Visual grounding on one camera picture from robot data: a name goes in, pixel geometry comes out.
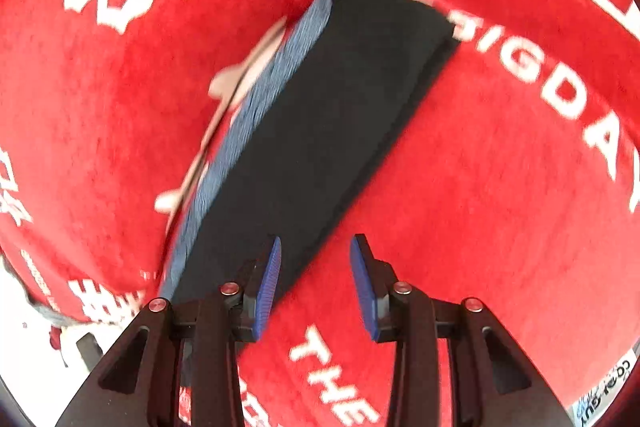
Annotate black pants with blue waistband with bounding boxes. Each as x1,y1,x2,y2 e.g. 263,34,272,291
157,0,459,388

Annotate red printed sofa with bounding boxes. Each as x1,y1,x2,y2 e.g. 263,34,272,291
0,0,640,427

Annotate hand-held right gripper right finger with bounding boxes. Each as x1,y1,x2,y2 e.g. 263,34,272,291
349,234,576,427

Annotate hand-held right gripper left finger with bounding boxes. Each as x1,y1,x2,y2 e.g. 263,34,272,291
55,234,282,427

